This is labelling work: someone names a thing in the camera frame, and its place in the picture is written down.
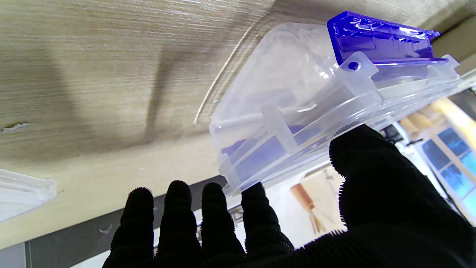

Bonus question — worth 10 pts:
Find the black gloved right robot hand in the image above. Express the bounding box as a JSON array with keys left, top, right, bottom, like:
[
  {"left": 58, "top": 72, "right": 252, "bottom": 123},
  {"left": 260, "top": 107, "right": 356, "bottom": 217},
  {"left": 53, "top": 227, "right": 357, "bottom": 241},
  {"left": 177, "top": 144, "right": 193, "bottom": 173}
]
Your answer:
[{"left": 102, "top": 124, "right": 476, "bottom": 268}]

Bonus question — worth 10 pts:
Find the clear container with blue clips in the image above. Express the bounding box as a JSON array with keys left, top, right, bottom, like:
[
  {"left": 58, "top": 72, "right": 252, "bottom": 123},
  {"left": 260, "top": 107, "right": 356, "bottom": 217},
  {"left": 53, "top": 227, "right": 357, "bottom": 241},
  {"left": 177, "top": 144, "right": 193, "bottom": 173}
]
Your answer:
[{"left": 208, "top": 10, "right": 462, "bottom": 197}]

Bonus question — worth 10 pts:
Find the clear lid with blue label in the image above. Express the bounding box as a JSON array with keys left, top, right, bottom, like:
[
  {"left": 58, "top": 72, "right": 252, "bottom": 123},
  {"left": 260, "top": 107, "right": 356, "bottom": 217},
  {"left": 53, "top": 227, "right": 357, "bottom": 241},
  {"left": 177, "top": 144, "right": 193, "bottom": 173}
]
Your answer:
[{"left": 0, "top": 169, "right": 57, "bottom": 223}]

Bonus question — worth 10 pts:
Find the printed kitchen backdrop banner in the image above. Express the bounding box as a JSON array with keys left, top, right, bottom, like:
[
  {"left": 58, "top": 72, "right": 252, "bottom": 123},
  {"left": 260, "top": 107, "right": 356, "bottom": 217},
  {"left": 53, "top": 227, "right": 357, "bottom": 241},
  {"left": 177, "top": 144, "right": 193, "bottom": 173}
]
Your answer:
[{"left": 0, "top": 93, "right": 476, "bottom": 268}]

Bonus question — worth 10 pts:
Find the large white paper scrap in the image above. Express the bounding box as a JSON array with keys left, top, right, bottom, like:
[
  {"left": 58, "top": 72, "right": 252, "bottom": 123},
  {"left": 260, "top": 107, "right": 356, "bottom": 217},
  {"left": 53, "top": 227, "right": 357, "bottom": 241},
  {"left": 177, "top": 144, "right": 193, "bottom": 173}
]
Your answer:
[{"left": 0, "top": 122, "right": 32, "bottom": 133}]

